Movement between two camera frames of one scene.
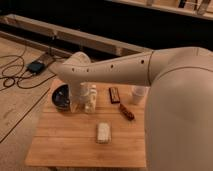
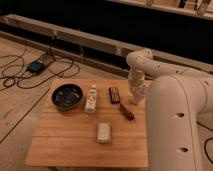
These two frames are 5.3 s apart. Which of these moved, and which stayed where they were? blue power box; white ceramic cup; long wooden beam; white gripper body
Moved: white gripper body
Stayed: white ceramic cup; long wooden beam; blue power box
